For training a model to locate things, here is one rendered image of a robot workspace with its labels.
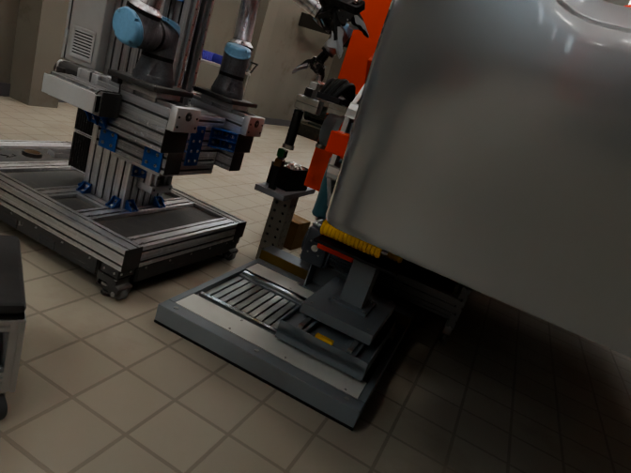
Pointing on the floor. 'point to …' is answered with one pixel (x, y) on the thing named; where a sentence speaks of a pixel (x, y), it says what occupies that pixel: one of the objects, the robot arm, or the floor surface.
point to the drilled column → (277, 223)
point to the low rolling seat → (10, 315)
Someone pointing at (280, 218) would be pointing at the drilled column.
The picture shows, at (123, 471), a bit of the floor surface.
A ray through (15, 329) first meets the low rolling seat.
